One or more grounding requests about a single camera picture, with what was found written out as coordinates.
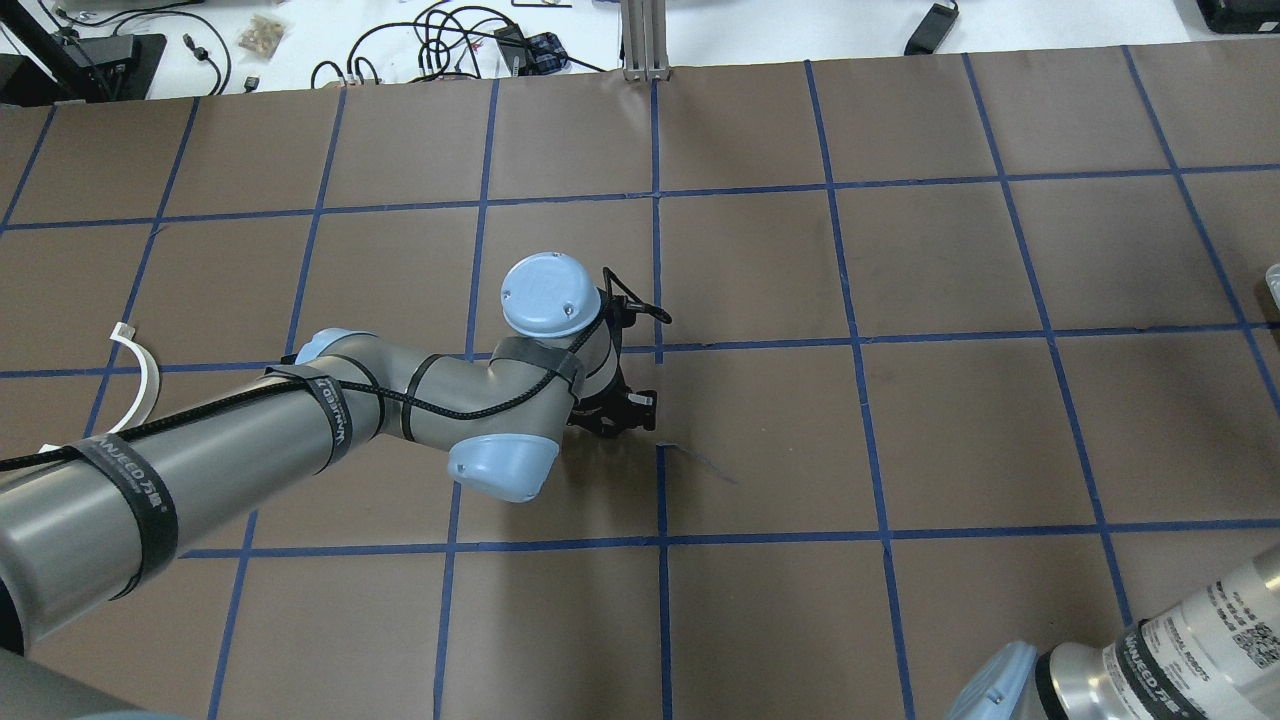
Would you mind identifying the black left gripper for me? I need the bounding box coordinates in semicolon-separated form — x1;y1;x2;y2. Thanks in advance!
567;300;671;439

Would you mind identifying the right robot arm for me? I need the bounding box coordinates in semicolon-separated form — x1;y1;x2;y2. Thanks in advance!
947;555;1279;719

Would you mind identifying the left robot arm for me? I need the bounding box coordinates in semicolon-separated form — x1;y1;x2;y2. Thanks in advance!
1;252;671;719

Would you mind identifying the black power adapter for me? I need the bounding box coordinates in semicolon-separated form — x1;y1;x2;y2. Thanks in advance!
902;1;960;56

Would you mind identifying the aluminium frame post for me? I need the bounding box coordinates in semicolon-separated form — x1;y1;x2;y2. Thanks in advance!
620;0;671;83

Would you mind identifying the white curved plastic bracket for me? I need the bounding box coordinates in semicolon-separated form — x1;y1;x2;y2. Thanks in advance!
109;322;163;433

